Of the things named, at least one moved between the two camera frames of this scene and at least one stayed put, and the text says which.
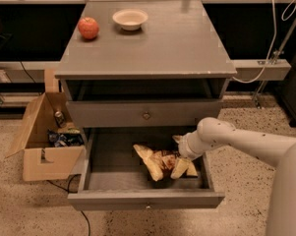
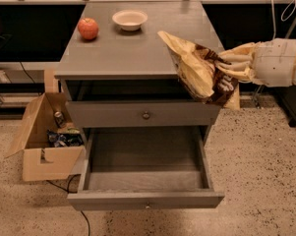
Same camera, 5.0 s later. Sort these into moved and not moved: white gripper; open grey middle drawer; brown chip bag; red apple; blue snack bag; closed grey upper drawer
Moved: brown chip bag; white gripper
Not moved: closed grey upper drawer; blue snack bag; open grey middle drawer; red apple
